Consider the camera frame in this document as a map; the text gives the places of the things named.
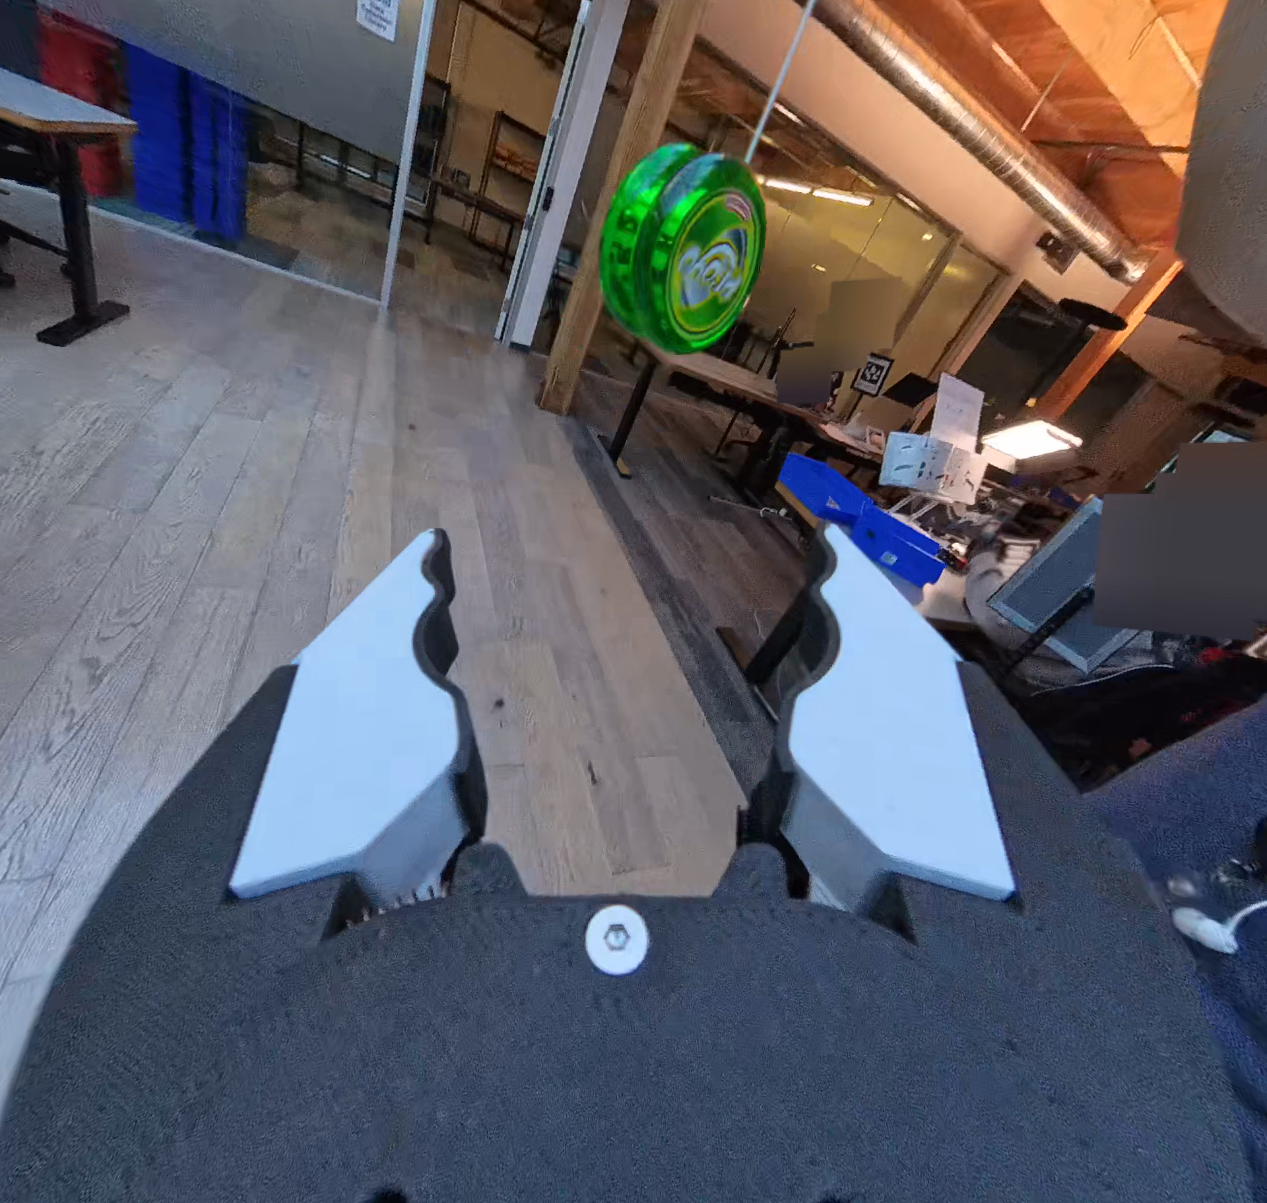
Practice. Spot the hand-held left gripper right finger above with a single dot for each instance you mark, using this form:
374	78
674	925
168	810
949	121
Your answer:
891	729

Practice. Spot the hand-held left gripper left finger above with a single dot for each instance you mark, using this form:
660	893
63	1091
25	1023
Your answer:
366	729

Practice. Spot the green yoyo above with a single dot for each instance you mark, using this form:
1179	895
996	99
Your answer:
683	253

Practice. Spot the office desk with black legs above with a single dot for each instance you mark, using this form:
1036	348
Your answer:
781	649

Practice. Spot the grey mesh panel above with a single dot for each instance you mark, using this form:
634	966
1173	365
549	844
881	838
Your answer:
1055	580

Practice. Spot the white perforated box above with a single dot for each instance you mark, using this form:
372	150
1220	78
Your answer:
930	467

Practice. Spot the lit desk lamp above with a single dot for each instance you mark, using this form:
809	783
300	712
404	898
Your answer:
1030	438

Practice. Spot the white paper sheet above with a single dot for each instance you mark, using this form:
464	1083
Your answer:
956	412

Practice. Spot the black and white marker sign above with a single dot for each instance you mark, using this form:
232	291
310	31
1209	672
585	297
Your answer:
874	374

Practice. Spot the long office desk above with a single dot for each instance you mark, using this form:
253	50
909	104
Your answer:
732	376

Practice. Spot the stack of blue crates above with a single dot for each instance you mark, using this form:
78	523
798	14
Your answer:
183	135

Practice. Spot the white top office desk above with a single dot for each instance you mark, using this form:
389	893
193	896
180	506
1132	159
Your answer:
50	110

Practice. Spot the stack of red crates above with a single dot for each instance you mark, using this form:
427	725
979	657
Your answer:
80	86

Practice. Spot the silver ventilation duct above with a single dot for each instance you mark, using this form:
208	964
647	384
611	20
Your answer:
940	104

